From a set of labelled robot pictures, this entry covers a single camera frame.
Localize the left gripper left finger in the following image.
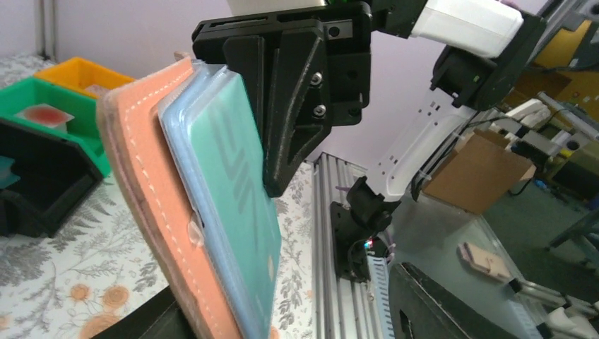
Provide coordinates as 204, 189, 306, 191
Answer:
93, 287, 196, 339

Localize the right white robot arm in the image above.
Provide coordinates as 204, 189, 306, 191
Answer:
191, 1, 546, 282

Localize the floral table mat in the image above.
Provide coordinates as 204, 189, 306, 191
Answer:
0, 54, 319, 339

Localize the cardboard scrap on floor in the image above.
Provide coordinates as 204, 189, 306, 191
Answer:
458, 242, 513, 282

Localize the brown cardboard box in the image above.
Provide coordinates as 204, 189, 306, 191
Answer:
423, 130, 536, 215

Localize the black plastic bin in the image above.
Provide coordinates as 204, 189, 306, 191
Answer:
1, 118, 104, 238

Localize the orange plastic bin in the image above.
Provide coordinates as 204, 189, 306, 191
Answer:
33, 57, 135, 97

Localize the teal credit card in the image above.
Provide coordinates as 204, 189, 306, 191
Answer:
182, 73, 281, 335
0, 155, 20, 189

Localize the white red card in green bin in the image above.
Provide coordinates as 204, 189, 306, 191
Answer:
15, 104, 75, 131

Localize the white card in orange bin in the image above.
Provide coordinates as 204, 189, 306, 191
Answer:
84, 84, 110, 99

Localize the orange leather card holder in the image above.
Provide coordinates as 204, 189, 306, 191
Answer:
95, 51, 282, 339

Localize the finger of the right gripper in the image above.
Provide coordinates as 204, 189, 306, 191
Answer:
223, 20, 331, 197

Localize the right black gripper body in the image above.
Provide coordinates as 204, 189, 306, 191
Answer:
191, 1, 425, 126

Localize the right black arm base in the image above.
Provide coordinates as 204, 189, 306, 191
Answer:
329, 176, 401, 283

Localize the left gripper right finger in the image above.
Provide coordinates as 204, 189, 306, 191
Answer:
389, 263, 514, 339

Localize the aluminium mounting rail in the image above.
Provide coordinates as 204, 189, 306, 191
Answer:
312, 153, 395, 338

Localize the green plastic bin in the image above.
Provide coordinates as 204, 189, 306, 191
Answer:
1, 77, 111, 177

